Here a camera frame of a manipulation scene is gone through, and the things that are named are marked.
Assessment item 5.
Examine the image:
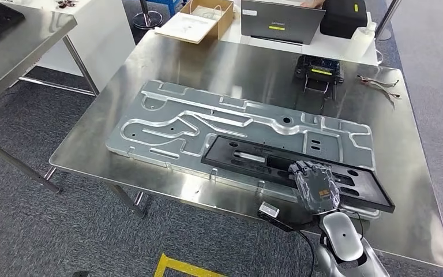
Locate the grey laptop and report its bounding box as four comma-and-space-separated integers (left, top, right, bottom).
241, 0, 326, 46

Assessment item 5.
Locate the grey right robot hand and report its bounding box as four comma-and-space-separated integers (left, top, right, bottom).
287, 160, 341, 215

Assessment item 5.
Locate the black camera cable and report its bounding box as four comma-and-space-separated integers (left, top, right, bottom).
293, 229, 318, 277

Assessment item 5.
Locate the chrome stanchion post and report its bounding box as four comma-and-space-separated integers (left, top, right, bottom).
133, 0, 163, 29
374, 0, 403, 39

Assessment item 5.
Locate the black clamp device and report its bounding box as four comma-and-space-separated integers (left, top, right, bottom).
294, 54, 344, 101

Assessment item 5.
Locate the stainless steel table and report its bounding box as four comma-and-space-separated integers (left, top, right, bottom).
0, 0, 100, 194

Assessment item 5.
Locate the black carry case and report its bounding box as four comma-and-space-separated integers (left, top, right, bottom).
320, 0, 369, 40

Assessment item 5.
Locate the white plastic bottle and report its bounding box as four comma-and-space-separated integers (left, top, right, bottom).
346, 22, 377, 62

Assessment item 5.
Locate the thin wire harness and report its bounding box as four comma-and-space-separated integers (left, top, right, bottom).
356, 74, 402, 100

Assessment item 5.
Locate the black plastic frame part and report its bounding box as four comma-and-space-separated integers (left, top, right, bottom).
200, 134, 396, 214
0, 0, 26, 54

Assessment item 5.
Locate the grey metal fixture plate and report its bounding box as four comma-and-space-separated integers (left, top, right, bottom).
106, 79, 382, 220

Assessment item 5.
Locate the cardboard box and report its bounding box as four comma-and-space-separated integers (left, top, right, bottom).
154, 0, 234, 44

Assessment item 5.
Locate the white desk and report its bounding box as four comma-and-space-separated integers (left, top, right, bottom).
221, 0, 380, 66

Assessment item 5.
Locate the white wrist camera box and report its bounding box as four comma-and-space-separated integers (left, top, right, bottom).
258, 201, 280, 219

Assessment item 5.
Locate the stainless steel workbench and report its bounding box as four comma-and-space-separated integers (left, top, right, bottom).
43, 29, 443, 270

